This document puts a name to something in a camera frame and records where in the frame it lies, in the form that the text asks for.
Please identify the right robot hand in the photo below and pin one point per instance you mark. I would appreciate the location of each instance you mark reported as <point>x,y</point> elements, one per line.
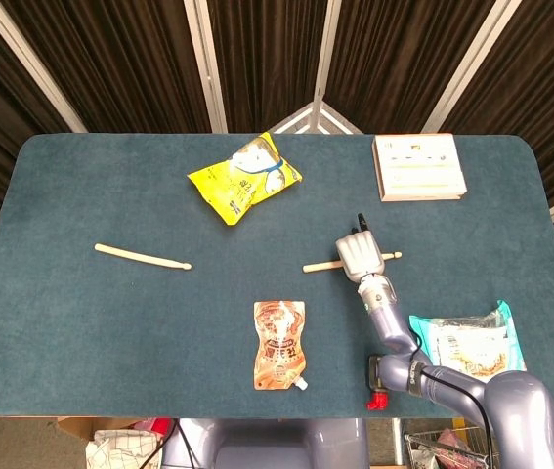
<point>362,256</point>

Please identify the wooden drumstick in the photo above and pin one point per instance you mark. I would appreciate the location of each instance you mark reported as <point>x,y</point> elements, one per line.
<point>320,267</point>
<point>140,256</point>

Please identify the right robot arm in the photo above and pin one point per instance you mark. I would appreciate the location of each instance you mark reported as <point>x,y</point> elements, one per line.
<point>394,327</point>

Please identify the white flat cardboard box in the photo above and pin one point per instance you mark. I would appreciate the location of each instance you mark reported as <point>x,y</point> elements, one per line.
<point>418,166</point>

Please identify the orange peanut butter pouch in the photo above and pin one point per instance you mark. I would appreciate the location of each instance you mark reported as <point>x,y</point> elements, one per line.
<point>279,342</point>

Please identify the teal noodle packet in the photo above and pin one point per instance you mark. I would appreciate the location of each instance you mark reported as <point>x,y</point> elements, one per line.
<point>472,342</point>

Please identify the black and red device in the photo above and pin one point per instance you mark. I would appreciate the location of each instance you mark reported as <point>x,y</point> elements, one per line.
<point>376,398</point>

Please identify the yellow snack bag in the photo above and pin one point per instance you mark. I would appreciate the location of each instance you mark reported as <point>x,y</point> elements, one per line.
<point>237,181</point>

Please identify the white partition triangular foot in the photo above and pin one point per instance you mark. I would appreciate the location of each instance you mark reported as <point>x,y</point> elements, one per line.
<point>315,117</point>

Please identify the pink packet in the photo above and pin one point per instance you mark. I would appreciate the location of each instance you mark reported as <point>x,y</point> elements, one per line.
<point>452,439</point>

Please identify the grey robot torso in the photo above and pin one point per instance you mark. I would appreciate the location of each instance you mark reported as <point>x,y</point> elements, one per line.
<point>267,444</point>

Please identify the blue felt table mat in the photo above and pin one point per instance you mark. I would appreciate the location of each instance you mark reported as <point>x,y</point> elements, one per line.
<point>110,317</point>

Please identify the red bag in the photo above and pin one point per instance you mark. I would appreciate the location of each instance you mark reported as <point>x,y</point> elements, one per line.
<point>159,424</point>

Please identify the dark brown curtain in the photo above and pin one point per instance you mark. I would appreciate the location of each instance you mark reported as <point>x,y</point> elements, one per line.
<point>135,63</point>

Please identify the white checked cloth bag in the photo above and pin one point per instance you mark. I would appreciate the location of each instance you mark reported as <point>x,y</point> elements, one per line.
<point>120,449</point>

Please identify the brown cardboard box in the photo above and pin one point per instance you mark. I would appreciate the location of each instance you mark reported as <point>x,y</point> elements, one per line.
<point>81,426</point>

